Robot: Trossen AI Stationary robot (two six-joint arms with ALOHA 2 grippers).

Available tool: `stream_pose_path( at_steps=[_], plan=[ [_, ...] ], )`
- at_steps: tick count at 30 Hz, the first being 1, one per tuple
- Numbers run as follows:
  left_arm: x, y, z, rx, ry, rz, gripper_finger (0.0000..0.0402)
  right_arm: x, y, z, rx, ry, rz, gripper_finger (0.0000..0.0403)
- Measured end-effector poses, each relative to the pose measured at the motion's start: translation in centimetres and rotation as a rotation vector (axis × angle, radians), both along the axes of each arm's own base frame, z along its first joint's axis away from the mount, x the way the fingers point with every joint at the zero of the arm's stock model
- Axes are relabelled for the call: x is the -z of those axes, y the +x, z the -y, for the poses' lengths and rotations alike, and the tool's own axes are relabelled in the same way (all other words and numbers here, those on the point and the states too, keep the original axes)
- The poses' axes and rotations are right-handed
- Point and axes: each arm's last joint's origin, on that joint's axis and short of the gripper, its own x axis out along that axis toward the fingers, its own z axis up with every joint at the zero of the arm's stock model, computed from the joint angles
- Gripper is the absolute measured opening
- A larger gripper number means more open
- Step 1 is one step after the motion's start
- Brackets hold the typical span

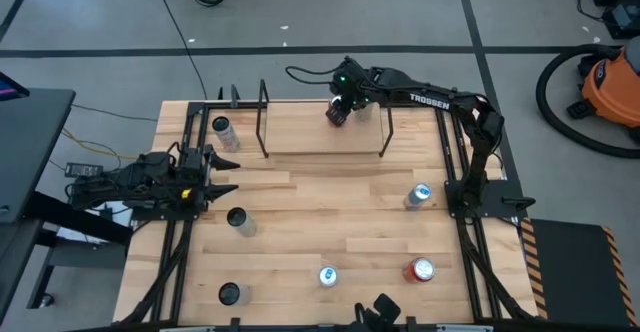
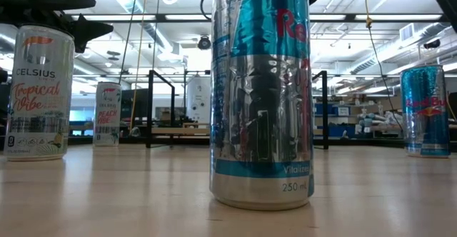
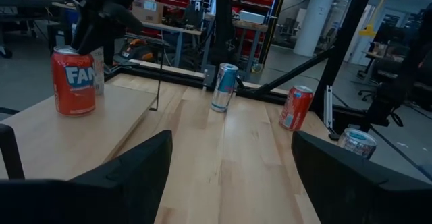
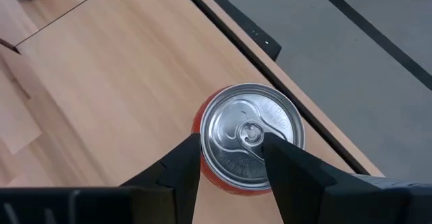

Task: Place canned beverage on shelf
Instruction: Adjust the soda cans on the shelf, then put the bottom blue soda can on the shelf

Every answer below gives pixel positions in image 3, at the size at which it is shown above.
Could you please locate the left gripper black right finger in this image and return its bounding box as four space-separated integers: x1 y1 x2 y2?
291 130 432 224

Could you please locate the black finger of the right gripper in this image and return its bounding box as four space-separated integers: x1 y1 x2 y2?
103 34 115 68
70 13 109 55

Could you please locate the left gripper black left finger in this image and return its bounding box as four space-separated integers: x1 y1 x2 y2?
0 129 173 224

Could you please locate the white Celsius Tropical Vibe can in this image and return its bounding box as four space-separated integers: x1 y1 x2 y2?
90 47 105 96

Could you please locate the orange Fanta can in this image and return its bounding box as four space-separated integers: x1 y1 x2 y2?
278 85 315 132
51 45 97 117

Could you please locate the silver blue Red Bull can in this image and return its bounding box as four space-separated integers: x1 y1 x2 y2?
337 127 378 160
211 63 239 113

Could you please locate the orange shop vacuum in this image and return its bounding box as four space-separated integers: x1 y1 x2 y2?
113 37 155 66

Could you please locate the cardboard box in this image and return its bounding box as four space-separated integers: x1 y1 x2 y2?
131 0 165 25

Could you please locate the wooden workbench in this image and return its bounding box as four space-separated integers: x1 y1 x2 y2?
50 1 207 69
232 18 271 80

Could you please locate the black office chair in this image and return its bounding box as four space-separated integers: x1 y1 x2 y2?
357 57 432 130

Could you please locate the white box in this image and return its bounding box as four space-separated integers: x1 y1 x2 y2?
238 10 266 24

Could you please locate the white round pillar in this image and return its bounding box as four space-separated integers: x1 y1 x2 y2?
292 0 338 58

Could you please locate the white metal bracket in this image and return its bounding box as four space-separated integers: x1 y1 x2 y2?
323 84 334 130

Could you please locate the black aluminium table frame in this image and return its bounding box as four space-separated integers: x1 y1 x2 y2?
104 0 379 140

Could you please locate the yellow hanging cord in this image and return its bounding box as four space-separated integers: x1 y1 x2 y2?
357 0 394 38

